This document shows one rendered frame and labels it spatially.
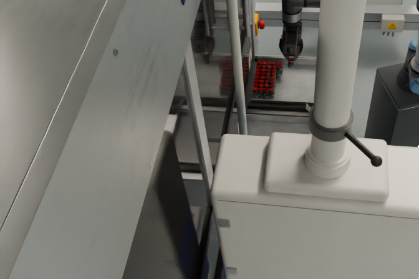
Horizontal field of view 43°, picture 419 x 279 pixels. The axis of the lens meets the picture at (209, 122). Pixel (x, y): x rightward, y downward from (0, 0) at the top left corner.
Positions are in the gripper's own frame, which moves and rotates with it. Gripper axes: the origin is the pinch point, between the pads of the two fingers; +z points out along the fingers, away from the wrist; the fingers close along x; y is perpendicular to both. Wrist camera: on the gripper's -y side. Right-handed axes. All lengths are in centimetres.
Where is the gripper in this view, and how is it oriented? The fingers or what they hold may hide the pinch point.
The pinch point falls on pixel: (290, 59)
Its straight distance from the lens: 222.6
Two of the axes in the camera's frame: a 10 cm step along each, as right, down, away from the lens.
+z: 1.1, 6.3, 7.7
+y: 1.9, -7.7, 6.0
